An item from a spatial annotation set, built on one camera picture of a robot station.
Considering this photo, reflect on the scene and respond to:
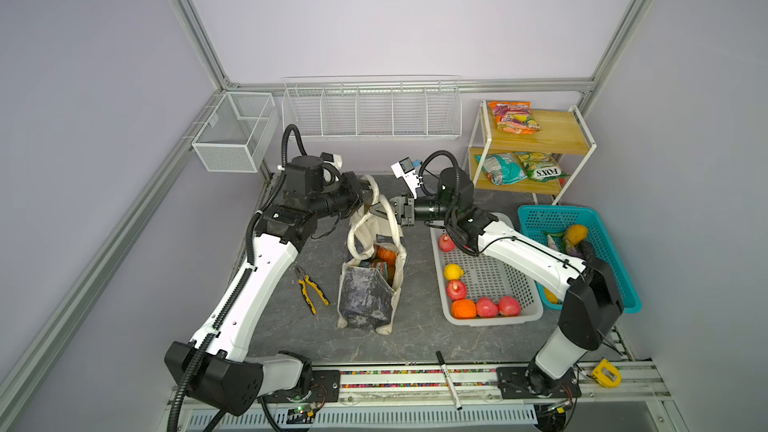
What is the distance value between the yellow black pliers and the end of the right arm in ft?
1.29

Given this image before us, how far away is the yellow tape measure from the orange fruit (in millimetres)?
334

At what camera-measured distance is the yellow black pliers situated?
883mm

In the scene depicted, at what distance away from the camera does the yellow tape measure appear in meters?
0.75

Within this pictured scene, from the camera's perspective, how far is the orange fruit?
808 mm

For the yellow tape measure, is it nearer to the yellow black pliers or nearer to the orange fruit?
the orange fruit
